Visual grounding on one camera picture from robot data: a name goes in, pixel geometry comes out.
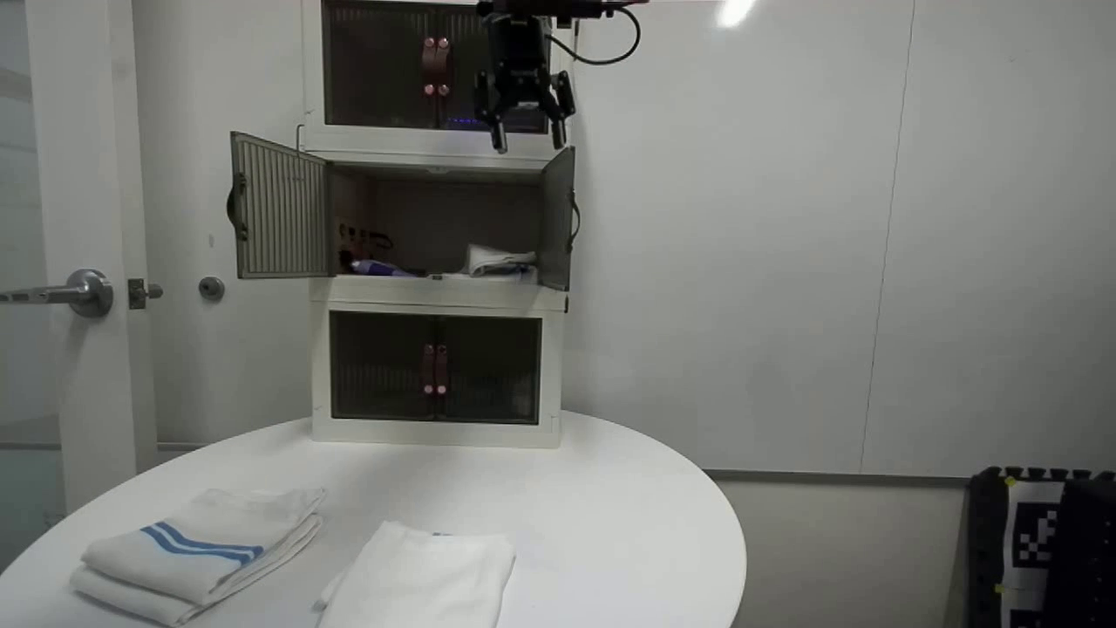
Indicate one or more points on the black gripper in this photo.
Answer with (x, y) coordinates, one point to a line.
(516, 58)

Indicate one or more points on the smoky ribbed cabinet door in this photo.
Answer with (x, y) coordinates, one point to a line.
(494, 369)
(369, 65)
(281, 202)
(378, 368)
(458, 54)
(559, 221)

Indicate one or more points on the small metal door latch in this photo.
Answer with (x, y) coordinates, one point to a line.
(139, 293)

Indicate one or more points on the white room door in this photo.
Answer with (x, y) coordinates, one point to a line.
(89, 175)

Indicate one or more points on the folded white cloth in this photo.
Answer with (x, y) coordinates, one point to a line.
(499, 260)

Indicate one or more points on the small blue purple object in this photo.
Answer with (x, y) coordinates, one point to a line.
(374, 266)

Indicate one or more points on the plain white folded towel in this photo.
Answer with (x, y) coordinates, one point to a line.
(419, 575)

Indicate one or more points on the blue striped folded towel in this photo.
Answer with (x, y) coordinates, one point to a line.
(197, 546)

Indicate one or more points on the black white checkered board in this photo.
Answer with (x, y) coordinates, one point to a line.
(1031, 542)

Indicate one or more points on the white stacked cabinet frame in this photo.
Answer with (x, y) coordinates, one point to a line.
(437, 146)

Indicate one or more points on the round metal wall knob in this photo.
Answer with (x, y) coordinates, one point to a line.
(209, 286)

